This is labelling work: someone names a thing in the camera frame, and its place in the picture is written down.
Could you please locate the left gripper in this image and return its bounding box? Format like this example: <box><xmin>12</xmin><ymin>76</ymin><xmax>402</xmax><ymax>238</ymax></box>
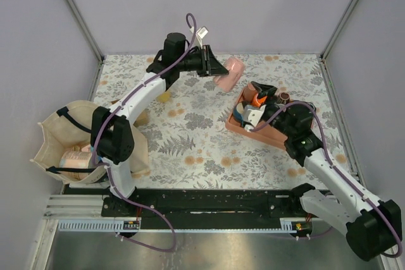
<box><xmin>176</xmin><ymin>44</ymin><xmax>228</xmax><ymax>77</ymax></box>

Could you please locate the orange mug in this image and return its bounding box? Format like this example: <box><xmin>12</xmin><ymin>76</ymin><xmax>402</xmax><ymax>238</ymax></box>
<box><xmin>251</xmin><ymin>93</ymin><xmax>268</xmax><ymax>107</ymax></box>

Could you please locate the light pink mug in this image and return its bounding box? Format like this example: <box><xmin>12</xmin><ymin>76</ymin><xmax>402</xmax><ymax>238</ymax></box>
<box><xmin>213</xmin><ymin>56</ymin><xmax>245</xmax><ymax>92</ymax></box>

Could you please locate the yellow mug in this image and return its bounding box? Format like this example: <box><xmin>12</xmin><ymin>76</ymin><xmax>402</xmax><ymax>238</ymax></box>
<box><xmin>156</xmin><ymin>92</ymin><xmax>171</xmax><ymax>103</ymax></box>

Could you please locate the blue mug cream base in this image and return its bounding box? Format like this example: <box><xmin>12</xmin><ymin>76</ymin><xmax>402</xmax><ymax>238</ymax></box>
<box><xmin>232</xmin><ymin>101</ymin><xmax>251</xmax><ymax>128</ymax></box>

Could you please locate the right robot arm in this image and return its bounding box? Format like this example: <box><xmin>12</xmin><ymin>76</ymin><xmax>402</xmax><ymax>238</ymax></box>
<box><xmin>242</xmin><ymin>82</ymin><xmax>403</xmax><ymax>261</ymax></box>

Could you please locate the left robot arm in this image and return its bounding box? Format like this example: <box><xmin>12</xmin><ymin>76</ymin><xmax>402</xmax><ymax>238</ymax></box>
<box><xmin>90</xmin><ymin>27</ymin><xmax>228</xmax><ymax>216</ymax></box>

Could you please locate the salmon textured mug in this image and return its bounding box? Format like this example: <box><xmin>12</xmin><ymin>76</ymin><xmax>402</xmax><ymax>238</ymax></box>
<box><xmin>242</xmin><ymin>82</ymin><xmax>258</xmax><ymax>105</ymax></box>

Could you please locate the brown striped mug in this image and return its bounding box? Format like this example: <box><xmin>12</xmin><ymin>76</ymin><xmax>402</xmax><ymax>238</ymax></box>
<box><xmin>277</xmin><ymin>92</ymin><xmax>290</xmax><ymax>105</ymax></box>

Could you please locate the salmon pink tray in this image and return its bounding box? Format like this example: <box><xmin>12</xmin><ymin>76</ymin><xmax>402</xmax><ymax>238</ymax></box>
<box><xmin>225</xmin><ymin>86</ymin><xmax>316</xmax><ymax>152</ymax></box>

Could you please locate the brown paper packet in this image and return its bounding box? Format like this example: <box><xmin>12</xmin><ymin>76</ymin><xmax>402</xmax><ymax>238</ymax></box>
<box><xmin>109</xmin><ymin>99</ymin><xmax>149</xmax><ymax>126</ymax></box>

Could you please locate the cream tote bag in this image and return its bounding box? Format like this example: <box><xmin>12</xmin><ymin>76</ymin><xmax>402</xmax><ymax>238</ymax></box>
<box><xmin>31</xmin><ymin>101</ymin><xmax>150</xmax><ymax>185</ymax></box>

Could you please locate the pink can in bag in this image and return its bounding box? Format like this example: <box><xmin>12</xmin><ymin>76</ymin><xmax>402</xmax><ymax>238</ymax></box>
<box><xmin>59</xmin><ymin>150</ymin><xmax>96</xmax><ymax>173</ymax></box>

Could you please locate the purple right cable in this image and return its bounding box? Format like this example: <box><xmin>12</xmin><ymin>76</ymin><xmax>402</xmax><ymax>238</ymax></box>
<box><xmin>249</xmin><ymin>101</ymin><xmax>401</xmax><ymax>258</ymax></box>

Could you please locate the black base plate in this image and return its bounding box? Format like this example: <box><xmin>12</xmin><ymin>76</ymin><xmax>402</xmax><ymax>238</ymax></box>
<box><xmin>101</xmin><ymin>189</ymin><xmax>307</xmax><ymax>218</ymax></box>

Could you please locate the white cable duct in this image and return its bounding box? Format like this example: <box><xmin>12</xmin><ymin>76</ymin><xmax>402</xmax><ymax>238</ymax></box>
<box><xmin>58</xmin><ymin>218</ymin><xmax>298</xmax><ymax>235</ymax></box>

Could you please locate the aluminium frame rail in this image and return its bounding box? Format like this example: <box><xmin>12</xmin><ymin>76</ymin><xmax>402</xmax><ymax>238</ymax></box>
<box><xmin>47</xmin><ymin>0</ymin><xmax>105</xmax><ymax>62</ymax></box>

